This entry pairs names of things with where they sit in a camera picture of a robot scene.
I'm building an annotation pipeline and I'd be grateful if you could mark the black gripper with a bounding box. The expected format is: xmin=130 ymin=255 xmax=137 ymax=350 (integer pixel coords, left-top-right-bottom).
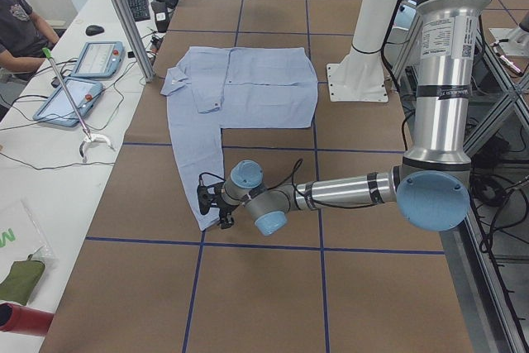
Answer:
xmin=217 ymin=203 xmax=236 ymax=229

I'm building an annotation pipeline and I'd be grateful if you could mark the light blue striped shirt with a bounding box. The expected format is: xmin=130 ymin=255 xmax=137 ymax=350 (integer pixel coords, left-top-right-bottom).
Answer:
xmin=161 ymin=46 xmax=318 ymax=230

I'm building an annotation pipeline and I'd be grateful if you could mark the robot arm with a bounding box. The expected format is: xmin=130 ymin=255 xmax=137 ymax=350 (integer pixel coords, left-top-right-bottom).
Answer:
xmin=198 ymin=0 xmax=491 ymax=235

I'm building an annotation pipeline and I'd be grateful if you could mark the black keyboard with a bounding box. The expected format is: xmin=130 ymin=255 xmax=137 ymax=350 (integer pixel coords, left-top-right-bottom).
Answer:
xmin=126 ymin=0 xmax=150 ymax=21

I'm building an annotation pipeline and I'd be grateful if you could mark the long reacher grabber tool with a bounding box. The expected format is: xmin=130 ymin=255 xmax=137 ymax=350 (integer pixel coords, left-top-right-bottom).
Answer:
xmin=42 ymin=47 xmax=114 ymax=163

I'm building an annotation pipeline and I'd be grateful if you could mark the brown paper table cover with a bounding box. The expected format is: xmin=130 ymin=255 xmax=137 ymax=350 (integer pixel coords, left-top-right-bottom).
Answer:
xmin=41 ymin=0 xmax=473 ymax=352

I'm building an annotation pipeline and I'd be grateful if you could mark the black computer mouse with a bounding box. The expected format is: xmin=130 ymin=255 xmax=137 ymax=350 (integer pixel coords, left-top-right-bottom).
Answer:
xmin=85 ymin=25 xmax=105 ymax=36

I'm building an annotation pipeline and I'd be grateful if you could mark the blue teach pendant far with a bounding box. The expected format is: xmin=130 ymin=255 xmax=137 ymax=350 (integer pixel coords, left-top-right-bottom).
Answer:
xmin=70 ymin=41 xmax=124 ymax=79

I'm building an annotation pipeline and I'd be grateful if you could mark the blue teach pendant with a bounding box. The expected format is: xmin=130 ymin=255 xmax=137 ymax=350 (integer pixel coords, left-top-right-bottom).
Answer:
xmin=33 ymin=78 xmax=102 ymax=127
xmin=70 ymin=41 xmax=124 ymax=79

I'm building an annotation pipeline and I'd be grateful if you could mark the blue teach pendant near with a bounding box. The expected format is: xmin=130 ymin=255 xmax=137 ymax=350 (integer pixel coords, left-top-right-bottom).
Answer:
xmin=33 ymin=78 xmax=102 ymax=127

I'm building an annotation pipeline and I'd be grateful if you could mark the green pouch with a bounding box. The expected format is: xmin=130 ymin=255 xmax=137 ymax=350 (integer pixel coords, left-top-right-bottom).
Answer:
xmin=1 ymin=260 xmax=45 ymax=306

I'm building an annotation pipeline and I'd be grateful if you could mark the seated person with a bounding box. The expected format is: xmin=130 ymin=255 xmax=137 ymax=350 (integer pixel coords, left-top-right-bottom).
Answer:
xmin=1 ymin=0 xmax=60 ymax=81

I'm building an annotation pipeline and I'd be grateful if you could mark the red cylinder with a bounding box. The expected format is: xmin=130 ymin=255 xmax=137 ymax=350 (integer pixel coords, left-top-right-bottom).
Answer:
xmin=1 ymin=303 xmax=54 ymax=336

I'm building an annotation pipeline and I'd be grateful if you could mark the grey aluminium frame post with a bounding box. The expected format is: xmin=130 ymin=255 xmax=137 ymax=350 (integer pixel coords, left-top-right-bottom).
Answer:
xmin=111 ymin=0 xmax=155 ymax=83

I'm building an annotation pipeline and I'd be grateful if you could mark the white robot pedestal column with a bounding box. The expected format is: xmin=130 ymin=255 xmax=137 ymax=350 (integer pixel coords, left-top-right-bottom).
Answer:
xmin=326 ymin=0 xmax=398 ymax=103

